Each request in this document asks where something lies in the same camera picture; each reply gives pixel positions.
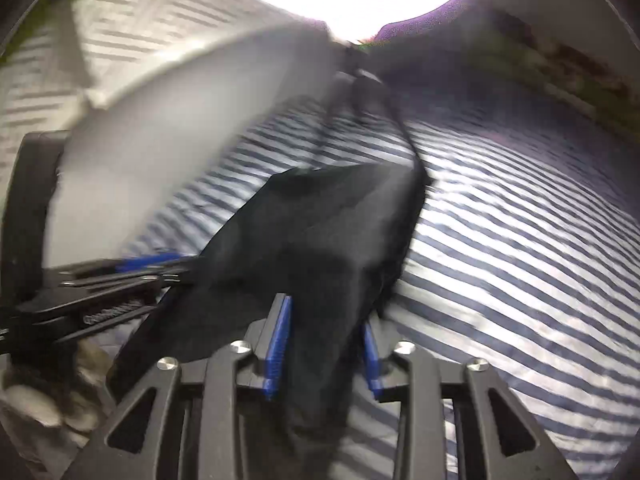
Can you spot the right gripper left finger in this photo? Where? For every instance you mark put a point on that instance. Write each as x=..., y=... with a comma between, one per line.
x=268, y=339

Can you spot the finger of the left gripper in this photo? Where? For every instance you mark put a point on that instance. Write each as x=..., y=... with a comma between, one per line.
x=126, y=265
x=117, y=279

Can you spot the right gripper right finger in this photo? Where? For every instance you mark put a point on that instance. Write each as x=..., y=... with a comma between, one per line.
x=380, y=369

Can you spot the black garment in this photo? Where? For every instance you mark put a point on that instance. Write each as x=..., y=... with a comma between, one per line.
x=334, y=240

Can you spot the white fluffy cloth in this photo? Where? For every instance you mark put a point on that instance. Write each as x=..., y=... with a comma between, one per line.
x=59, y=387

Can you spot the blue striped bed sheet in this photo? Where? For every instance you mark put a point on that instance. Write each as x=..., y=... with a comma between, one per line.
x=513, y=260

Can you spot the folded green red blanket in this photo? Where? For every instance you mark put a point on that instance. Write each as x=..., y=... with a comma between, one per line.
x=513, y=48

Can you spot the ring light on tripod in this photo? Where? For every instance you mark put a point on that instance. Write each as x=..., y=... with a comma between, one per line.
x=351, y=25

